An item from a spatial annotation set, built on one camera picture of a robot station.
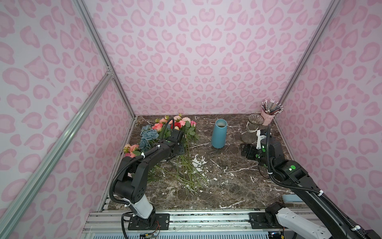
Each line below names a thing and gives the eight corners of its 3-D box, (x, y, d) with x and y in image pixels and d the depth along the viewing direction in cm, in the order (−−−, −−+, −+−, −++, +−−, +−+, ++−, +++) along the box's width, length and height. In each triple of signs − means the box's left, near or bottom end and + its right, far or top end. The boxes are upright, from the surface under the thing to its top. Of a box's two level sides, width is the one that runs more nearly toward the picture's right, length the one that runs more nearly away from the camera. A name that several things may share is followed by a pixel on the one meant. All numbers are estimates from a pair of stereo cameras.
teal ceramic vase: (212, 148, 103) (214, 129, 86) (211, 139, 108) (213, 119, 91) (223, 148, 103) (227, 129, 86) (221, 139, 108) (226, 119, 91)
